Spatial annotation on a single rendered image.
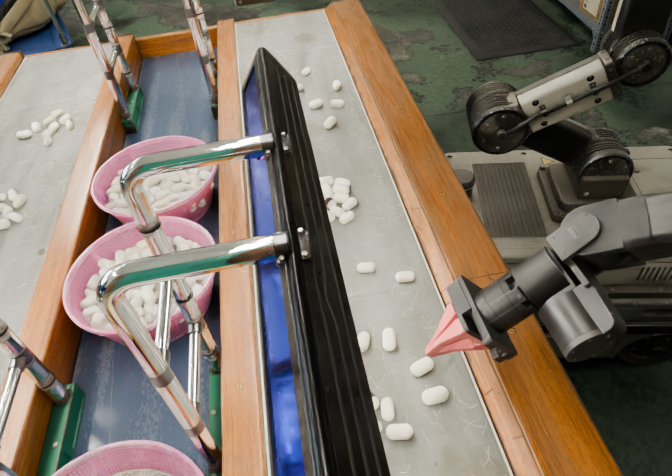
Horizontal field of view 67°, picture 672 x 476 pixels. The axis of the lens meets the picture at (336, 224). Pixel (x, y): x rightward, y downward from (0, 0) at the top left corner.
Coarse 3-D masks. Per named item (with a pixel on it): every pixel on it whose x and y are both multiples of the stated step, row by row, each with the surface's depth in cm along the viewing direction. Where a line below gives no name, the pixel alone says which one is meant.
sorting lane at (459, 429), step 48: (240, 48) 155; (288, 48) 152; (336, 48) 149; (240, 96) 134; (336, 96) 130; (336, 144) 115; (384, 192) 102; (336, 240) 94; (384, 240) 93; (384, 288) 85; (432, 288) 84; (432, 336) 78; (384, 384) 73; (432, 384) 72; (384, 432) 68; (432, 432) 67; (480, 432) 67
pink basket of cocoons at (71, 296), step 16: (128, 224) 98; (176, 224) 98; (192, 224) 96; (96, 240) 95; (112, 240) 97; (192, 240) 98; (208, 240) 94; (80, 256) 93; (96, 256) 95; (112, 256) 97; (80, 272) 92; (96, 272) 95; (64, 288) 87; (80, 288) 91; (208, 288) 88; (64, 304) 85; (208, 304) 93; (80, 320) 84; (176, 320) 84; (112, 336) 80; (176, 336) 88
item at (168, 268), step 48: (240, 144) 52; (288, 144) 53; (144, 192) 55; (240, 240) 42; (288, 240) 42; (96, 288) 42; (144, 336) 47; (192, 336) 69; (192, 384) 64; (192, 432) 60
